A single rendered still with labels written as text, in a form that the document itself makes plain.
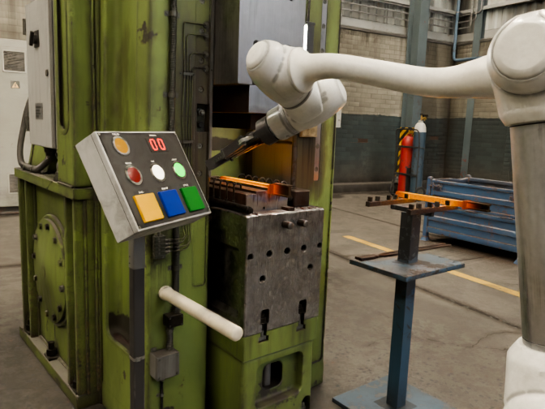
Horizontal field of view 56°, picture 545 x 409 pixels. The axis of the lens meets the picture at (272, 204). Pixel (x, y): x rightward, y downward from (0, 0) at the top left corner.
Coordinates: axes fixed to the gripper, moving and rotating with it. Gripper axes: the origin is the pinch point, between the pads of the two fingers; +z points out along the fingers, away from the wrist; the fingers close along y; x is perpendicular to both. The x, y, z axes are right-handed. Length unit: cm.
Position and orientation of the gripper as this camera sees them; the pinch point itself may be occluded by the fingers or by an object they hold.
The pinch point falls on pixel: (216, 161)
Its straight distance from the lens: 147.6
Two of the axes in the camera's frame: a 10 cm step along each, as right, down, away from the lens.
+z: -8.0, 4.0, 4.4
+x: -4.2, -9.1, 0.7
